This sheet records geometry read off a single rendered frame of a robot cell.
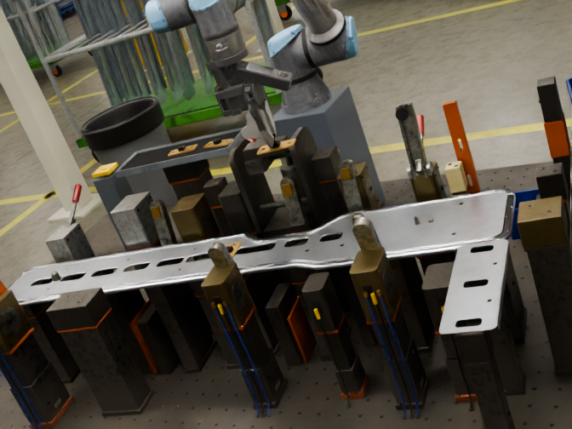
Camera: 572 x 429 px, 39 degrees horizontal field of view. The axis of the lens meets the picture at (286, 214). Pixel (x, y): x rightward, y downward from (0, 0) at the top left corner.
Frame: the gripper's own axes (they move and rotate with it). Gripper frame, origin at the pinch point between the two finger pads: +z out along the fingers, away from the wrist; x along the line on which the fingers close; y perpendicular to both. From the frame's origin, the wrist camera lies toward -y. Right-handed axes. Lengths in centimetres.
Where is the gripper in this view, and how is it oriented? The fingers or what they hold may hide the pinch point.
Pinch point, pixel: (273, 139)
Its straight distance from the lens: 172.7
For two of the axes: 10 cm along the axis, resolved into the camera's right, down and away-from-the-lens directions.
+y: -9.2, 2.1, 3.4
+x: -2.0, 4.8, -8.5
